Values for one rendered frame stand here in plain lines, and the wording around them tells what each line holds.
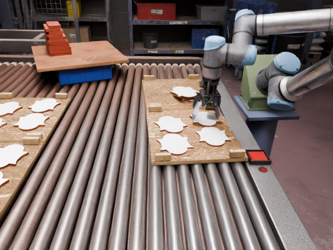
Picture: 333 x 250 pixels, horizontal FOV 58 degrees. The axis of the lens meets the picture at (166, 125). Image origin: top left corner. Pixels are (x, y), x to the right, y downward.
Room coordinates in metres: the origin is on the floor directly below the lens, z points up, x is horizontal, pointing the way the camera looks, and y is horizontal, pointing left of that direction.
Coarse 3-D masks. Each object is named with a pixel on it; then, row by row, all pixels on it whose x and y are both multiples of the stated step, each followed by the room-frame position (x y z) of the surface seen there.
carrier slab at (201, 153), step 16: (160, 112) 1.24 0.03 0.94; (176, 112) 1.24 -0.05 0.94; (208, 112) 1.25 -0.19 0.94; (192, 128) 1.09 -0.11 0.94; (224, 128) 1.10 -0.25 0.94; (160, 144) 0.96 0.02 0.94; (192, 144) 0.97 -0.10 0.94; (224, 144) 0.98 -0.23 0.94; (176, 160) 0.86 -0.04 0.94; (192, 160) 0.87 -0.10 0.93; (208, 160) 0.87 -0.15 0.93; (224, 160) 0.88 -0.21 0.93; (240, 160) 0.89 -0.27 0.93
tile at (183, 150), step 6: (168, 138) 1.00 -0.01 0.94; (174, 138) 1.00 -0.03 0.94; (180, 138) 1.00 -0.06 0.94; (186, 138) 1.00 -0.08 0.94; (162, 144) 0.95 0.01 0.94; (168, 144) 0.95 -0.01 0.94; (174, 144) 0.95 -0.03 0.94; (180, 144) 0.96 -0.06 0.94; (186, 144) 0.96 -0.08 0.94; (162, 150) 0.92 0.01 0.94; (168, 150) 0.91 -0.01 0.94; (174, 150) 0.91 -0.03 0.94; (180, 150) 0.91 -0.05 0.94; (186, 150) 0.92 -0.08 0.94
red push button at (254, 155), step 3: (249, 153) 0.93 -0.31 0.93; (252, 153) 0.93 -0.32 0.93; (255, 153) 0.93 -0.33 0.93; (258, 153) 0.93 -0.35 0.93; (261, 153) 0.93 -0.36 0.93; (264, 153) 0.93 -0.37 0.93; (252, 156) 0.91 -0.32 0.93; (255, 156) 0.91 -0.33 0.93; (258, 156) 0.91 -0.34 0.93; (261, 156) 0.91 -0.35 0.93; (264, 156) 0.91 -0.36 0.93; (252, 159) 0.89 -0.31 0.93; (255, 159) 0.89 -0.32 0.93; (258, 159) 0.89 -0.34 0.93; (261, 159) 0.89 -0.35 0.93; (264, 159) 0.89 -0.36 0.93; (267, 159) 0.89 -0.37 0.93
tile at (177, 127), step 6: (162, 120) 1.15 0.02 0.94; (168, 120) 1.15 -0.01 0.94; (174, 120) 1.15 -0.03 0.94; (180, 120) 1.15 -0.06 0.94; (162, 126) 1.09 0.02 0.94; (168, 126) 1.09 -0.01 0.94; (174, 126) 1.09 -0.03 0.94; (180, 126) 1.09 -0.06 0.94; (186, 126) 1.11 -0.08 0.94; (168, 132) 1.05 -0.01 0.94; (174, 132) 1.05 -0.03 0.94
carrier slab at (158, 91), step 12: (144, 84) 1.59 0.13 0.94; (156, 84) 1.59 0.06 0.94; (168, 84) 1.60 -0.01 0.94; (180, 84) 1.60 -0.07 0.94; (192, 84) 1.61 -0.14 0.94; (144, 96) 1.42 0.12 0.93; (156, 96) 1.42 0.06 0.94; (168, 96) 1.43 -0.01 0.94; (168, 108) 1.28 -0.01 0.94; (180, 108) 1.29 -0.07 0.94; (204, 108) 1.30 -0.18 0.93
